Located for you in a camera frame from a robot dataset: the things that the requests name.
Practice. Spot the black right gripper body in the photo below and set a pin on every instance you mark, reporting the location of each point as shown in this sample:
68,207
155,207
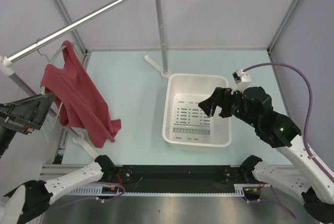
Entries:
232,102

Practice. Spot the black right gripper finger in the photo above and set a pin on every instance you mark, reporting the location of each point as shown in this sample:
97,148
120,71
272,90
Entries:
210,104
225,112

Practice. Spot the red tank top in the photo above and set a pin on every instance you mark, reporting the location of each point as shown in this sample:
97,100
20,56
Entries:
79,102

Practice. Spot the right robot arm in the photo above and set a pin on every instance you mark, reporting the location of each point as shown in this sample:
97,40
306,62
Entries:
253,106

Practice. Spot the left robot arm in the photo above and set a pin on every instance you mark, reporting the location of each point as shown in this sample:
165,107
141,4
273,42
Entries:
33,198

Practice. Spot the white plastic basket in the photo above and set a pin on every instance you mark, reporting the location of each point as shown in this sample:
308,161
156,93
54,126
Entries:
185,125

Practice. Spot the metal clothes rack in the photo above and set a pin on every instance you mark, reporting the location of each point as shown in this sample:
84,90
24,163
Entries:
7,62

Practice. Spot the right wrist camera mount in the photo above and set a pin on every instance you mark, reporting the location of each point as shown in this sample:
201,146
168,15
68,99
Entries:
242,80

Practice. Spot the white slotted cable duct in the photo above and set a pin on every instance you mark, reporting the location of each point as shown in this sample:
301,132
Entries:
107,192

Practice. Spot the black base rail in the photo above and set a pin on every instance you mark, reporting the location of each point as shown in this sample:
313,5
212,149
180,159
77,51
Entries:
179,179

